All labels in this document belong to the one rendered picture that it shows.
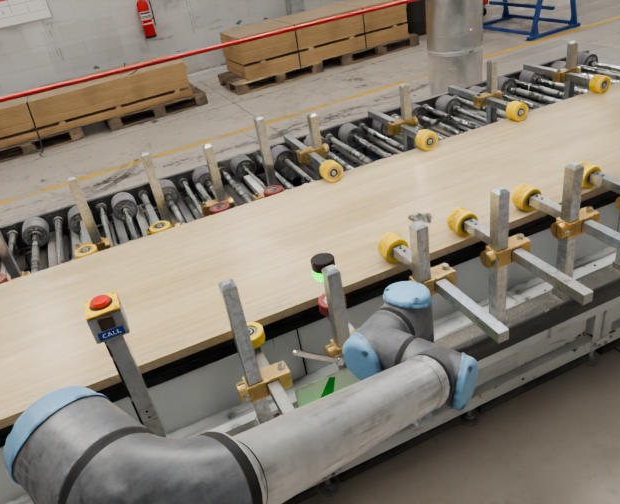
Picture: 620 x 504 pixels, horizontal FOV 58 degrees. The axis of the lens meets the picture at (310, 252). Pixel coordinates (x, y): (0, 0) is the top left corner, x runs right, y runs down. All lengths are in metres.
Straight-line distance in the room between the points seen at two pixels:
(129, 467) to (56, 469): 0.08
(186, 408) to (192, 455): 1.16
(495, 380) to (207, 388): 1.19
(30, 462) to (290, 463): 0.26
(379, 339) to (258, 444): 0.44
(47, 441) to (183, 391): 1.07
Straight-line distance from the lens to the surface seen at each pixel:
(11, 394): 1.69
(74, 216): 2.72
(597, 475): 2.36
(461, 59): 5.24
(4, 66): 8.23
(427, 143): 2.44
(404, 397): 0.82
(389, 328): 1.03
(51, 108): 6.98
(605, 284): 2.00
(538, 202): 1.90
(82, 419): 0.62
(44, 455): 0.63
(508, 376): 2.40
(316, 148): 2.44
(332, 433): 0.69
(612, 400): 2.62
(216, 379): 1.68
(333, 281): 1.36
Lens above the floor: 1.84
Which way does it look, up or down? 31 degrees down
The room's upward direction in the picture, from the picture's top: 10 degrees counter-clockwise
